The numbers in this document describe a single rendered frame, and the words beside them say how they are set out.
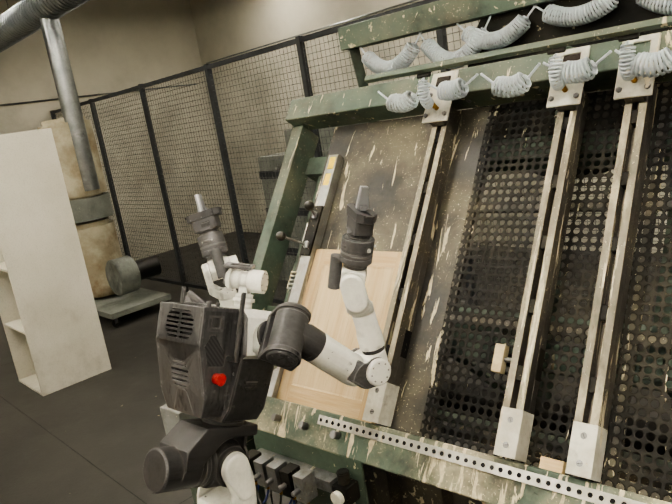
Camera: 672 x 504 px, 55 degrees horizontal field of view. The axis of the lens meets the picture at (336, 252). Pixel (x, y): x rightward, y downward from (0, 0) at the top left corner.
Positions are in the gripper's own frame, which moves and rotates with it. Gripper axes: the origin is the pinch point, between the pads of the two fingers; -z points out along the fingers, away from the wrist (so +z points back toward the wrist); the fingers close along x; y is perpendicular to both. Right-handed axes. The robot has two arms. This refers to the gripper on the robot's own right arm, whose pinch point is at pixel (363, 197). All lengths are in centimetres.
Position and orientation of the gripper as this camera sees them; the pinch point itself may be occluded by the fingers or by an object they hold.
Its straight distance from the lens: 168.4
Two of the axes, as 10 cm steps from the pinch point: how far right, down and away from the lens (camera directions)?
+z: -1.0, 9.4, 3.3
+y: 9.6, 0.0, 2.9
